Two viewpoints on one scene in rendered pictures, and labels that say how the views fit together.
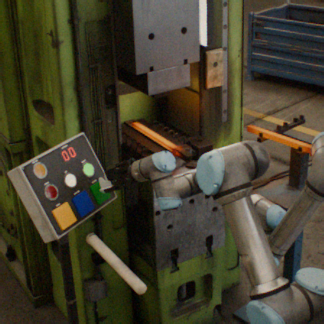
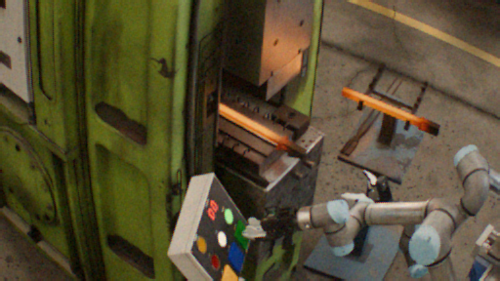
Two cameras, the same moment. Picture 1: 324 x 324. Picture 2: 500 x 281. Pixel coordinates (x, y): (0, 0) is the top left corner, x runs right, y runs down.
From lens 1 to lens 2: 1.57 m
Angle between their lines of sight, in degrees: 28
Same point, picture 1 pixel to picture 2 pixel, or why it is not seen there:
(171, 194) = (347, 241)
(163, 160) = (343, 214)
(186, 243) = not seen: hidden behind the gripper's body
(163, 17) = (287, 19)
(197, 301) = (275, 268)
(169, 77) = (284, 73)
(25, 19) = (96, 24)
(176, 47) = (293, 42)
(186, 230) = not seen: hidden behind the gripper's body
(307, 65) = not seen: outside the picture
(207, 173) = (425, 251)
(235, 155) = (444, 228)
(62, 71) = (174, 100)
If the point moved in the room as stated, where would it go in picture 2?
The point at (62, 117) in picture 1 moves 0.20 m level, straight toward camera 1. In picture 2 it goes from (168, 146) to (199, 187)
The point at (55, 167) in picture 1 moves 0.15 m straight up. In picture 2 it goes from (208, 232) to (209, 200)
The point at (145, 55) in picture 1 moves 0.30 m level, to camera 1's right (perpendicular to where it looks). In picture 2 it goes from (268, 62) to (350, 48)
